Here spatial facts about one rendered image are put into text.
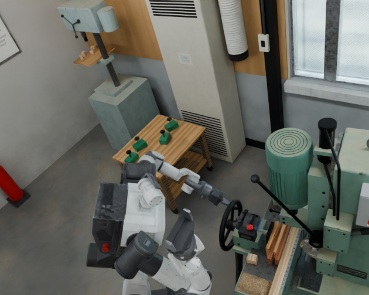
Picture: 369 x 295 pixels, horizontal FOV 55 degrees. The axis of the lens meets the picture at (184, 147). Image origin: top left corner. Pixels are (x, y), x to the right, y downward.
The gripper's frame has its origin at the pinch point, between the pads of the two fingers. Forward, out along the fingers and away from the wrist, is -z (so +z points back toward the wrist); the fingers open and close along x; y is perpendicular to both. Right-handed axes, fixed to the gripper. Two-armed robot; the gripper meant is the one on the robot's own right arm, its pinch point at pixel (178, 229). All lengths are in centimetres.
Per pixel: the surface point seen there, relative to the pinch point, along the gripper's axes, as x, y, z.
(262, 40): 171, -34, 75
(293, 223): 42, 31, 59
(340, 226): 34, 45, 25
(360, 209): 37, 47, 13
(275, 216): 49, 22, 76
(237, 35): 167, -52, 74
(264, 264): 22, 25, 70
